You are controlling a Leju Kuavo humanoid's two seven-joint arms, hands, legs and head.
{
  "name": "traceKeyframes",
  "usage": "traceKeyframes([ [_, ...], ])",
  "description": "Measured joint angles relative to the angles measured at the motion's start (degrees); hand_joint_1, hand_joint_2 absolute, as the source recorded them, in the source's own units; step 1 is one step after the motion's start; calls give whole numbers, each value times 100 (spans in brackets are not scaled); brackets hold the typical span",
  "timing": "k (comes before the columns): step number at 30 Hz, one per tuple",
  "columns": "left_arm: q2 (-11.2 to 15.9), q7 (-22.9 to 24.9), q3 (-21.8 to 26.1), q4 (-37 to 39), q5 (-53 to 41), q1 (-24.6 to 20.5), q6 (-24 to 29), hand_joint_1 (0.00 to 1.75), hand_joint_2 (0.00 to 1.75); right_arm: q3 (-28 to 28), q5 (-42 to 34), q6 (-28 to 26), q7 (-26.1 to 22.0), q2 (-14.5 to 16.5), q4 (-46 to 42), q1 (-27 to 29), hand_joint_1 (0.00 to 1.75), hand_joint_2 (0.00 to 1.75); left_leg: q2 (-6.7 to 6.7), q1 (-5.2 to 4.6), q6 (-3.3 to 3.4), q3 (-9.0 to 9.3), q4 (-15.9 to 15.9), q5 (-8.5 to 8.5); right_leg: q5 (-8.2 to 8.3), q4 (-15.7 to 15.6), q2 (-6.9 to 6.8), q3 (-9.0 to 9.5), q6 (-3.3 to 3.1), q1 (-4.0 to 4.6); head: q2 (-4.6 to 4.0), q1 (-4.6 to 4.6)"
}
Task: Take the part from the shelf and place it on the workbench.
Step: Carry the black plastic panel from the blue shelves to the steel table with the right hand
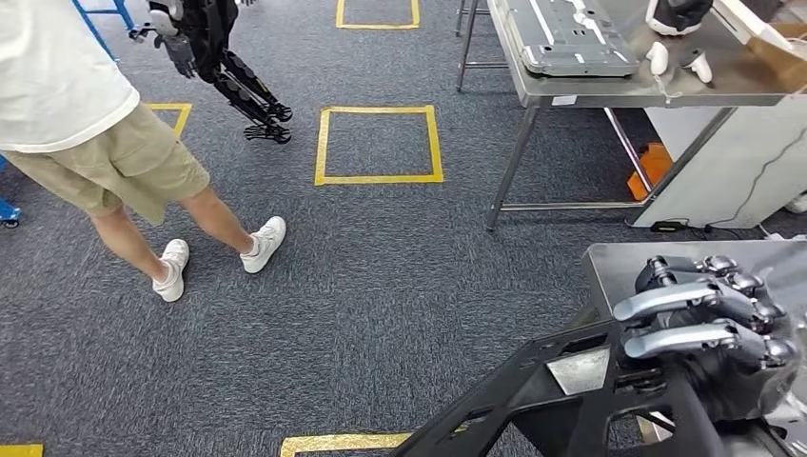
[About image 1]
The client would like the large white panel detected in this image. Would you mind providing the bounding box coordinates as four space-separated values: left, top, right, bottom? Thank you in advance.
630 94 807 230

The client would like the black humanoid robot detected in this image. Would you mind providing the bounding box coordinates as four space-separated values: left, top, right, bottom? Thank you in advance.
128 0 294 147

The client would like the orange plastic object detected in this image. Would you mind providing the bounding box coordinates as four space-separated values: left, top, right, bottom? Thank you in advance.
626 142 675 203

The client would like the grey stamped metal plate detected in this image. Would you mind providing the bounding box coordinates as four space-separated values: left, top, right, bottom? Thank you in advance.
502 0 642 79

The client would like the person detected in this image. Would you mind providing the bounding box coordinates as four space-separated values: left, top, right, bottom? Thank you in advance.
0 0 288 304

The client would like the white VR controller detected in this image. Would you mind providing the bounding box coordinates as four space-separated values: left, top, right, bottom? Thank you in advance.
679 48 715 85
645 40 670 77

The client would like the thin black cable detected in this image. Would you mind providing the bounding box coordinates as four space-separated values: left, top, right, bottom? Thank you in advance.
705 141 807 238

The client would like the black plastic frame part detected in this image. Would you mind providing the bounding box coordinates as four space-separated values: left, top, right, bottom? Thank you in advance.
389 318 796 457

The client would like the black and white VR headset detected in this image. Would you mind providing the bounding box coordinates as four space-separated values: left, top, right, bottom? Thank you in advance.
644 0 715 37

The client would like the white flat board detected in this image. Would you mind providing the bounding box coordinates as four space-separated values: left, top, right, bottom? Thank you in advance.
712 0 797 53

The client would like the brown cardboard sheet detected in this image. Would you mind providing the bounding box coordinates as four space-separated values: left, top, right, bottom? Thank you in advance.
746 22 807 96

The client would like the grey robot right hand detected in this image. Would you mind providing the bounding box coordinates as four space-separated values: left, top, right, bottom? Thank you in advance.
612 254 803 424

